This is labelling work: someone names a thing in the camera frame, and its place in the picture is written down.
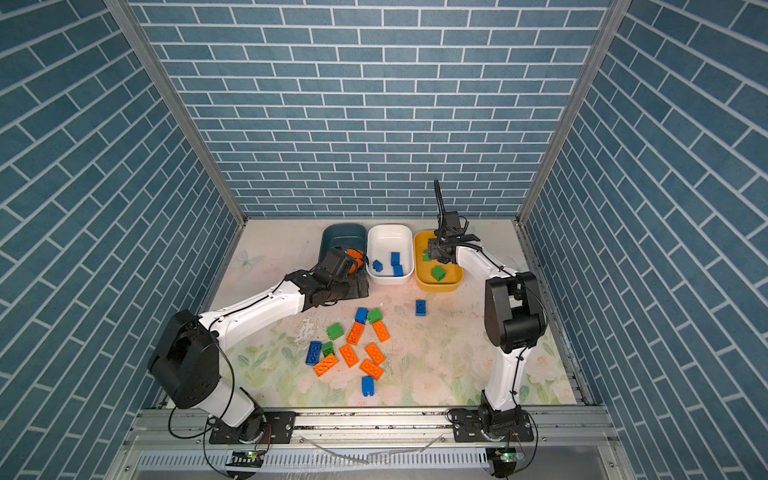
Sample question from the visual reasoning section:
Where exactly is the orange lego brick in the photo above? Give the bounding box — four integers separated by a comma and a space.
346, 249, 365, 274

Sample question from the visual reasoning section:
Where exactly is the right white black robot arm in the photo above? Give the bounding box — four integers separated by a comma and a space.
428, 210, 547, 439

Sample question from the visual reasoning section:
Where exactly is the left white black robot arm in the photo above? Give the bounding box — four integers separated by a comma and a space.
148, 247, 366, 442

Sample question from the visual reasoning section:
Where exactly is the blue lego small top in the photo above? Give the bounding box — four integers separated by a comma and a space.
354, 307, 368, 325

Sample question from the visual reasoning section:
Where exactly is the dark teal plastic bin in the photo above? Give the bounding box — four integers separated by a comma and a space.
318, 223, 367, 261

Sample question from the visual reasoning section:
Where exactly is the yellow plastic bin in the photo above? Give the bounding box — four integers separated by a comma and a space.
414, 231, 464, 293

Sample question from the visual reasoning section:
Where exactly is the white plastic bin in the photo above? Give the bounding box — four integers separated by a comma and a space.
366, 224, 415, 286

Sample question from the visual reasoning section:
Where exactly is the green lego small lower-left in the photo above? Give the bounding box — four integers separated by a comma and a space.
321, 342, 334, 357

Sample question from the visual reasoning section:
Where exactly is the blue lego bottom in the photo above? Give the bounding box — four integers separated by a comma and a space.
361, 376, 375, 397

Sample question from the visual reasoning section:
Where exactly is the left green circuit board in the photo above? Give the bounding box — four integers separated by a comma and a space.
225, 450, 266, 470

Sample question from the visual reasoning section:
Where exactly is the green circuit board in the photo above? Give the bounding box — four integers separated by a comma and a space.
225, 450, 266, 470
486, 448, 525, 478

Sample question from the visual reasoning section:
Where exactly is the right green circuit board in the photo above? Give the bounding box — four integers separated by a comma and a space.
486, 448, 525, 478

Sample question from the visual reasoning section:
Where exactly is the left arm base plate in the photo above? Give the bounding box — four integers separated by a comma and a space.
209, 410, 297, 445

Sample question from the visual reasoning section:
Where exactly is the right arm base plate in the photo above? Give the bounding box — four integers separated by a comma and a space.
446, 407, 535, 443

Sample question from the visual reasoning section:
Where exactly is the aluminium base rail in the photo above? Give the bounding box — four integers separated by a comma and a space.
122, 406, 625, 451

